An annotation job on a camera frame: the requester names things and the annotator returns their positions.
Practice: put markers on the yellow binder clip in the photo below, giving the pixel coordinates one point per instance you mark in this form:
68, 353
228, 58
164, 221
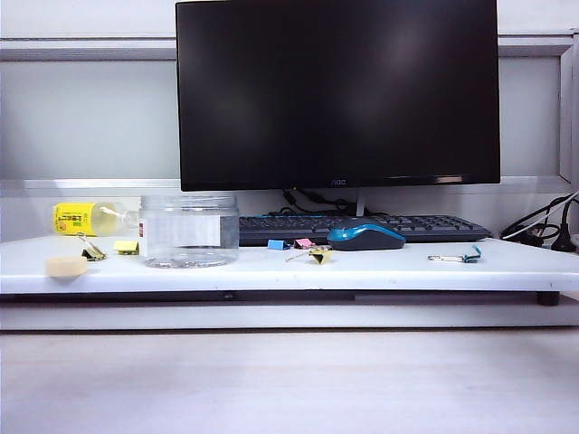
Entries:
322, 257
126, 246
92, 251

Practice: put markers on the round transparent plastic jar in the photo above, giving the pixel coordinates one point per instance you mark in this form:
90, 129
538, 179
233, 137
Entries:
190, 235

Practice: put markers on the pink binder clip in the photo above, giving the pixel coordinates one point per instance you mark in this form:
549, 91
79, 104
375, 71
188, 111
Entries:
302, 244

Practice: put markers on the blue binder clip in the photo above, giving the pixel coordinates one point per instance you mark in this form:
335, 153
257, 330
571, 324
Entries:
276, 244

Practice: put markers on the white raised desk board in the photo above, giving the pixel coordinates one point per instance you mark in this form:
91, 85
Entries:
316, 271

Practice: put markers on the silver monitor stand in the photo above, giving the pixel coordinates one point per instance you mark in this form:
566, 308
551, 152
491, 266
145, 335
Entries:
360, 203

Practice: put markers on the black and blue mouse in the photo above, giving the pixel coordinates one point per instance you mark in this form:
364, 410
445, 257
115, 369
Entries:
366, 239

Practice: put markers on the black computer monitor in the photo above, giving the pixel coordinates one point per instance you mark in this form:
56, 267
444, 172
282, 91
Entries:
339, 90

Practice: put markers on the black computer keyboard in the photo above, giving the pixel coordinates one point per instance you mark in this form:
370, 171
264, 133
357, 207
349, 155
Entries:
429, 228

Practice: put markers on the teal binder clip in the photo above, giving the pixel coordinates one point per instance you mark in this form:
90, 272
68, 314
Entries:
471, 257

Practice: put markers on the yellow label plastic bottle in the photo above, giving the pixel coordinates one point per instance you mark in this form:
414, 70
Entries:
72, 219

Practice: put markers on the black board foot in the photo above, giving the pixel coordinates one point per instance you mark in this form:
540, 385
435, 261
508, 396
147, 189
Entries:
547, 298

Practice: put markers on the black power plug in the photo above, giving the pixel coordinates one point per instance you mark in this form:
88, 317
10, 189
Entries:
565, 239

